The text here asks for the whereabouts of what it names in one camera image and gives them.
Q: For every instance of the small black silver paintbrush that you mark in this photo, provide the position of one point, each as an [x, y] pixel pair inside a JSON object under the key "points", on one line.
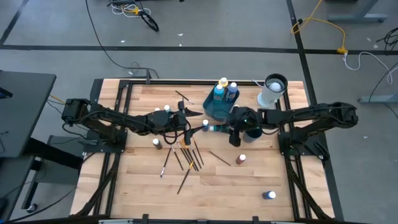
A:
{"points": [[184, 97]]}

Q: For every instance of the large teal paint bottle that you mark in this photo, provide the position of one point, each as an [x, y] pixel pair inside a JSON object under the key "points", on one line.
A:
{"points": [[218, 91]]}

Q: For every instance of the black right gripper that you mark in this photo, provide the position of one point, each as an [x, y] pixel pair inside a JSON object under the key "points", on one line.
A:
{"points": [[244, 119]]}

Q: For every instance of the wide paintbrush silver ferrule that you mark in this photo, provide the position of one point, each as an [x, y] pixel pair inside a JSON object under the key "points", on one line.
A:
{"points": [[165, 162]]}

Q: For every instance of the black aluminium table frame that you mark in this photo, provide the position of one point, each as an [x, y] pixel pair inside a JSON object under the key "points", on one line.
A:
{"points": [[245, 82]]}

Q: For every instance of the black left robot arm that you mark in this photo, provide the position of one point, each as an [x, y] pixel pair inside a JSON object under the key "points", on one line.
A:
{"points": [[102, 116]]}

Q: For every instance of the white cylinder black rim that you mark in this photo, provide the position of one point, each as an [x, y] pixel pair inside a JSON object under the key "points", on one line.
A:
{"points": [[269, 95]]}

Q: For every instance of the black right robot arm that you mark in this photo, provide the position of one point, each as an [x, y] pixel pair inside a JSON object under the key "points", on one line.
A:
{"points": [[311, 116]]}

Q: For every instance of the grey desk foot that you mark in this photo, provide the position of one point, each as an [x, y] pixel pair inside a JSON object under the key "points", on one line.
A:
{"points": [[377, 99], [357, 17]]}

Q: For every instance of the teal plastic storage bin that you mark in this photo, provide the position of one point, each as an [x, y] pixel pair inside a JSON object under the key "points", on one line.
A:
{"points": [[217, 110]]}

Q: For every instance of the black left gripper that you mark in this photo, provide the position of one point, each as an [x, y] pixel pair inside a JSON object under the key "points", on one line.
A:
{"points": [[177, 123]]}

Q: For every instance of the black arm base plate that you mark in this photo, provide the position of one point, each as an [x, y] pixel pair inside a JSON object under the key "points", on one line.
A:
{"points": [[284, 151], [99, 149]]}

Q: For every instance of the dark teal plastic cup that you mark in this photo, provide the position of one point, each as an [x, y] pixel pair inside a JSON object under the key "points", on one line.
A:
{"points": [[252, 136]]}

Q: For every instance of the large yellow paint bottle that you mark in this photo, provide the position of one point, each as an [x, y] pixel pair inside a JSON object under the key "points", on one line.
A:
{"points": [[223, 81]]}

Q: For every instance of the black desk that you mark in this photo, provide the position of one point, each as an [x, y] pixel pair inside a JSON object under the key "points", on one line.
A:
{"points": [[25, 109]]}

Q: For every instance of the silver aluminium bracket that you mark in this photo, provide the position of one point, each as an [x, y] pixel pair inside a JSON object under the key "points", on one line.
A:
{"points": [[115, 221]]}

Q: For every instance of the large purple paint bottle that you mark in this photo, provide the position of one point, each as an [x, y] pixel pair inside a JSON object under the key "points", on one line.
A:
{"points": [[231, 90]]}

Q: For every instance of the black paint bottle white cap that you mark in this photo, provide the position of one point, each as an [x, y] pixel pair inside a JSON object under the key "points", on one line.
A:
{"points": [[157, 143]]}

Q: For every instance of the long paintbrush gold ferrule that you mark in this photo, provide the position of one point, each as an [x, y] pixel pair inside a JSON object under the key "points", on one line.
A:
{"points": [[185, 178]]}

